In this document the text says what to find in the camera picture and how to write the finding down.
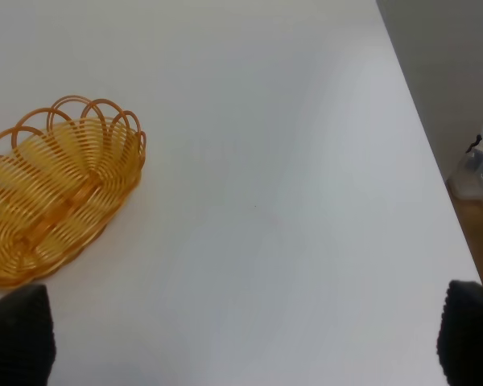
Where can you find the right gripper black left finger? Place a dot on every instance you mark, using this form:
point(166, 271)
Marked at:
point(27, 340)

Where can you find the orange woven plastic basket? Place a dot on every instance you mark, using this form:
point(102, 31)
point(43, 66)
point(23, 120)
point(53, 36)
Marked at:
point(65, 172)

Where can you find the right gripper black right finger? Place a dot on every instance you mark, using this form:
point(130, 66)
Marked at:
point(460, 341)

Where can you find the clear plastic storage box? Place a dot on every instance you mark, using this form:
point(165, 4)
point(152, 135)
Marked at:
point(466, 181)

